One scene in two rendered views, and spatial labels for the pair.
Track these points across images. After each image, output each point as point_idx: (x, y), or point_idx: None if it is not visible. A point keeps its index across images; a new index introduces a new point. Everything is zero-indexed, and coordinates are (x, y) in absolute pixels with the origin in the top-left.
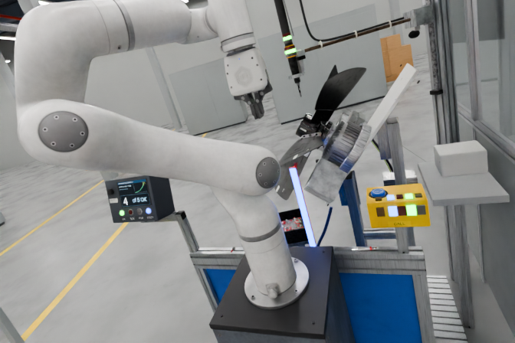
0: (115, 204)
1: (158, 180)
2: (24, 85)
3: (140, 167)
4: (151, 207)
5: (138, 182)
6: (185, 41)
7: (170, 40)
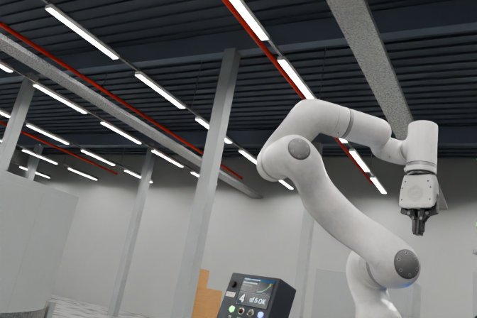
0: (229, 299)
1: (284, 291)
2: (282, 130)
3: (315, 201)
4: (265, 311)
5: (265, 282)
6: (378, 152)
7: (370, 143)
